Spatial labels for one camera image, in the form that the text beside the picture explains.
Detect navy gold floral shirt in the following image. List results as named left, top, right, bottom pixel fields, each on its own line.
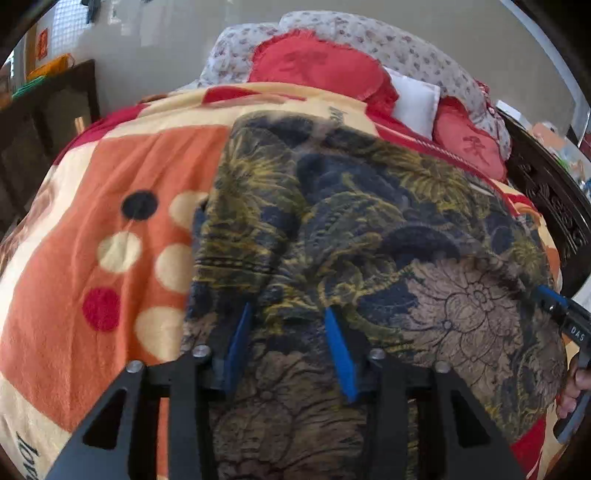
left=182, top=112, right=566, bottom=479

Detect person's right hand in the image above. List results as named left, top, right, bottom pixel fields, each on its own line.
left=556, top=354, right=591, bottom=419

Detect dark carved wooden furniture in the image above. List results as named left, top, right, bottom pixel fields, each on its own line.
left=500, top=113, right=591, bottom=297

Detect orange cream fleece blanket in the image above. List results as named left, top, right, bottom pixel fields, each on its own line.
left=0, top=81, right=569, bottom=480

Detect right red heart pillow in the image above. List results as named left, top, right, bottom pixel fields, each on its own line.
left=432, top=96, right=507, bottom=181

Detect red heart pillow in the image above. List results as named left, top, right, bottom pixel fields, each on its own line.
left=249, top=30, right=399, bottom=115
left=432, top=96, right=507, bottom=181

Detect white square pillow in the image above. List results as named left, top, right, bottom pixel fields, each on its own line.
left=385, top=67, right=441, bottom=140

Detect dark wooden side table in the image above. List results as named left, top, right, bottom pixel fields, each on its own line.
left=1, top=60, right=101, bottom=234

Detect left red heart pillow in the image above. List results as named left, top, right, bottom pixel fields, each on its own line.
left=249, top=30, right=399, bottom=115

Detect yellow bag on table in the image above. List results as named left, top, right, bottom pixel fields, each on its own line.
left=26, top=54, right=75, bottom=82

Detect floral print quilt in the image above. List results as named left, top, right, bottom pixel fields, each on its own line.
left=179, top=11, right=511, bottom=160

